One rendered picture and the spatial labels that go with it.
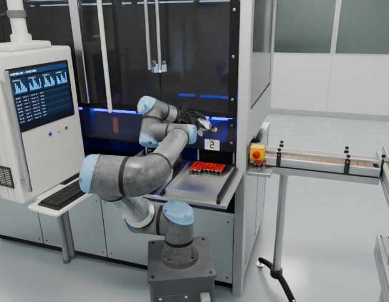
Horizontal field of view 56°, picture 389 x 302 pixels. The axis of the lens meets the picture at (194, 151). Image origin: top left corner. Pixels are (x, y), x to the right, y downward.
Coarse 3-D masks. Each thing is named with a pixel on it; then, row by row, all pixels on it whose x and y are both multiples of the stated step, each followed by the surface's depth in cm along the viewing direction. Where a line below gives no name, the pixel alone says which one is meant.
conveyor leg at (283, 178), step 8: (280, 176) 212; (280, 184) 214; (280, 192) 215; (280, 200) 217; (280, 208) 218; (280, 216) 220; (280, 224) 222; (280, 232) 224; (280, 240) 226; (280, 248) 228; (280, 256) 231; (280, 264) 233
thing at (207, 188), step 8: (184, 168) 199; (232, 168) 197; (176, 176) 189; (184, 176) 196; (192, 176) 196; (224, 176) 196; (168, 184) 180; (176, 184) 188; (184, 184) 188; (192, 184) 187; (200, 184) 187; (208, 184) 187; (216, 184) 187; (224, 184) 182; (168, 192) 177; (176, 192) 176; (184, 192) 174; (192, 192) 173; (200, 192) 171; (208, 192) 178; (216, 192) 178; (208, 200) 171
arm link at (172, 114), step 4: (168, 104) 147; (172, 108) 146; (176, 108) 148; (172, 112) 146; (176, 112) 147; (168, 116) 145; (172, 116) 146; (176, 116) 147; (164, 120) 146; (168, 120) 147; (172, 120) 147
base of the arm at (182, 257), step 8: (192, 240) 141; (168, 248) 140; (176, 248) 138; (184, 248) 139; (192, 248) 141; (168, 256) 141; (176, 256) 139; (184, 256) 139; (192, 256) 142; (168, 264) 140; (176, 264) 139; (184, 264) 139; (192, 264) 141
